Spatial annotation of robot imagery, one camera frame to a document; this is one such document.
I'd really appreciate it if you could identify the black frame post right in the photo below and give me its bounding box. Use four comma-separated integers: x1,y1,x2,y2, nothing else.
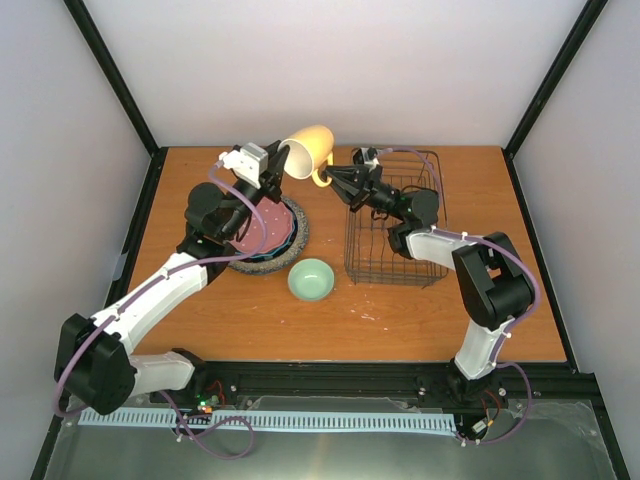
503,0,610,156

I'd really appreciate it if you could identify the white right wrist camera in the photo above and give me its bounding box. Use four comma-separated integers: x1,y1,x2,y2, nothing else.
352,147,394,164

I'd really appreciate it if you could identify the mint green ceramic bowl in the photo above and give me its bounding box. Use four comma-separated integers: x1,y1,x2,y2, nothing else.
287,258,335,302

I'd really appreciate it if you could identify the yellow ceramic mug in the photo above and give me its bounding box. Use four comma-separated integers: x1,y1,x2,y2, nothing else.
279,125,334,188

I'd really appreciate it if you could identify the left electronics board with wires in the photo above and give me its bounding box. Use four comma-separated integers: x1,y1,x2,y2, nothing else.
195,380,226,414

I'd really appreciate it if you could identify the right connector with wires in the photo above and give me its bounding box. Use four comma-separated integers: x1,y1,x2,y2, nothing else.
471,390,503,439

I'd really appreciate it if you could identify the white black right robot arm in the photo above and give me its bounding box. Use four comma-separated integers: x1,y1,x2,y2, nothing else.
322,164,540,405

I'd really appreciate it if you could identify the black frame post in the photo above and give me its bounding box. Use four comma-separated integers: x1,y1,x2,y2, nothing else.
62,0,164,156
503,0,610,156

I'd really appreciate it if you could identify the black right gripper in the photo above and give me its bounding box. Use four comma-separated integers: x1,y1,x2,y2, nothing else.
321,165,402,220

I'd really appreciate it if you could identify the speckled large stoneware plate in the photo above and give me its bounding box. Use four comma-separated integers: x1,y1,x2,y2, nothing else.
229,196,310,275

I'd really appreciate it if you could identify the pink polka dot plate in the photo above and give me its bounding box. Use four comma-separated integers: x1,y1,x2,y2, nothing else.
231,198,294,254

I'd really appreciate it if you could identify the dark wire dish rack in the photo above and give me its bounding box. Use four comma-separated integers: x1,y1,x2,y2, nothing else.
344,147,447,288

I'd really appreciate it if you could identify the light blue slotted cable duct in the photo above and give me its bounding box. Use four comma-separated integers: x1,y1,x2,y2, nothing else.
78,407,456,437

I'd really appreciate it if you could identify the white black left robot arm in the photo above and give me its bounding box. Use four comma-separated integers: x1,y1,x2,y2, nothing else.
53,141,290,417

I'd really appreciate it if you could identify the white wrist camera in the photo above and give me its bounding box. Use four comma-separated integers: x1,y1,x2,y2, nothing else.
218,142,268,189
352,147,394,164

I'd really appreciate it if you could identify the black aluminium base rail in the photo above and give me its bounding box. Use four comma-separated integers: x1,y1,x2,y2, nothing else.
64,360,599,416

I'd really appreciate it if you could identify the teal blue plate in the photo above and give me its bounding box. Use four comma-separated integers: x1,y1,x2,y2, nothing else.
245,211,298,263

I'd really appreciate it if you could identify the black frame post left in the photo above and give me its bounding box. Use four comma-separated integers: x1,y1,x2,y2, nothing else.
62,0,164,156

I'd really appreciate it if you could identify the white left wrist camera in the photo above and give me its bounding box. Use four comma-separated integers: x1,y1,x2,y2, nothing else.
218,142,268,189

